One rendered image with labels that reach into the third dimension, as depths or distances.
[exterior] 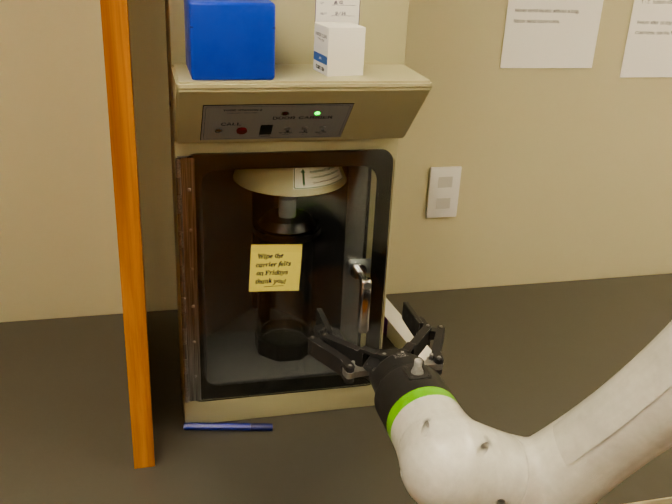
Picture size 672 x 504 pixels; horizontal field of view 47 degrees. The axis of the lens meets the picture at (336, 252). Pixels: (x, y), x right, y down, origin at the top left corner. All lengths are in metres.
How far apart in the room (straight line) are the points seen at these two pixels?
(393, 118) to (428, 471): 0.47
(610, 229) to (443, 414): 1.11
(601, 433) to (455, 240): 0.95
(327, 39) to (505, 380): 0.73
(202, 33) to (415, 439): 0.52
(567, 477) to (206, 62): 0.62
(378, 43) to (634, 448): 0.61
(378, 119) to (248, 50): 0.21
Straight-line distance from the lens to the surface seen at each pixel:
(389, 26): 1.11
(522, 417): 1.37
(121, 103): 0.98
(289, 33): 1.08
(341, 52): 1.01
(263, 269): 1.16
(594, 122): 1.81
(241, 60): 0.96
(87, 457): 1.26
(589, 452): 0.88
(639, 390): 0.84
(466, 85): 1.65
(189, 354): 1.21
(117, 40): 0.97
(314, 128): 1.06
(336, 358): 1.05
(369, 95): 1.01
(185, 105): 0.98
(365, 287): 1.15
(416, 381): 0.95
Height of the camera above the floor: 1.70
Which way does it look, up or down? 24 degrees down
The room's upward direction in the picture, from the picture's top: 3 degrees clockwise
